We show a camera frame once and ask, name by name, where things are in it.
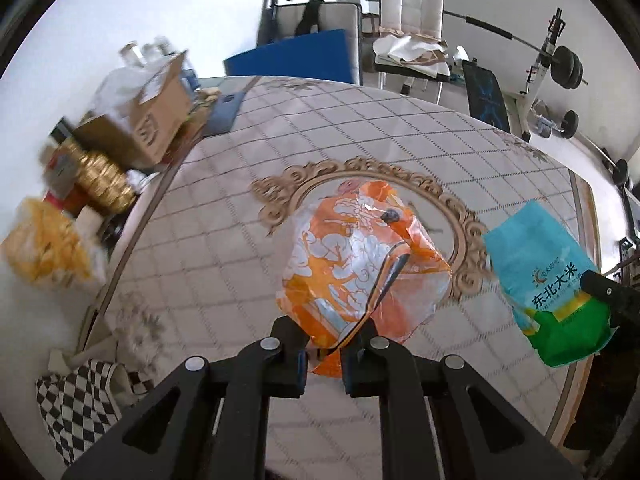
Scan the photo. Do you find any blue green rice bag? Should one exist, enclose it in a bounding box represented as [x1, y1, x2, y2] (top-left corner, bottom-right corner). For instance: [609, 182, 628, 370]
[484, 200, 614, 367]

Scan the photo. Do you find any orange plastic snack bag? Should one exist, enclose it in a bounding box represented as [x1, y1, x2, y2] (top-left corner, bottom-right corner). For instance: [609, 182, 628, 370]
[274, 180, 452, 378]

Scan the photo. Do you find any checkered black white cloth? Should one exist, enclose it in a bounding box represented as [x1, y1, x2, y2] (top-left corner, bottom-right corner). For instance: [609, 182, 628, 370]
[36, 359, 154, 466]

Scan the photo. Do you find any barbell weight rack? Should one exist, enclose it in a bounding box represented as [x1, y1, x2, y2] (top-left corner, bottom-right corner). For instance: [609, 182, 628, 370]
[444, 8, 634, 191]

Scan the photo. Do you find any yellow snack bag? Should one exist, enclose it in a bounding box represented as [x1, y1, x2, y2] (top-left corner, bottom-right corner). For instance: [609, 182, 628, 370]
[1, 197, 107, 290]

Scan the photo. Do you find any brown cardboard box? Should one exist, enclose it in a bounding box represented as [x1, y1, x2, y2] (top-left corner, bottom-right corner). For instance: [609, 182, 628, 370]
[74, 52, 193, 170]

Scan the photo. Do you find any white padded chair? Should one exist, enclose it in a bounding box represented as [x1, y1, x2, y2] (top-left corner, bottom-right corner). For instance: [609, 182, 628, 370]
[373, 0, 450, 103]

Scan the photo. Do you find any blue folder board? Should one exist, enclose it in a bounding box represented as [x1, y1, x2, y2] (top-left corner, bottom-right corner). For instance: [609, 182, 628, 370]
[224, 29, 356, 84]

